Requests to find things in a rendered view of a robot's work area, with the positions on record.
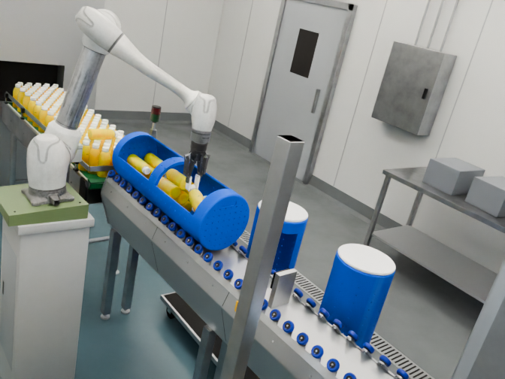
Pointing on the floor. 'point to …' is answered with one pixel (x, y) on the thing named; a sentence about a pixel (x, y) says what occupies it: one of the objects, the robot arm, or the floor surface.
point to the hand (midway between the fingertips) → (192, 182)
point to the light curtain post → (262, 253)
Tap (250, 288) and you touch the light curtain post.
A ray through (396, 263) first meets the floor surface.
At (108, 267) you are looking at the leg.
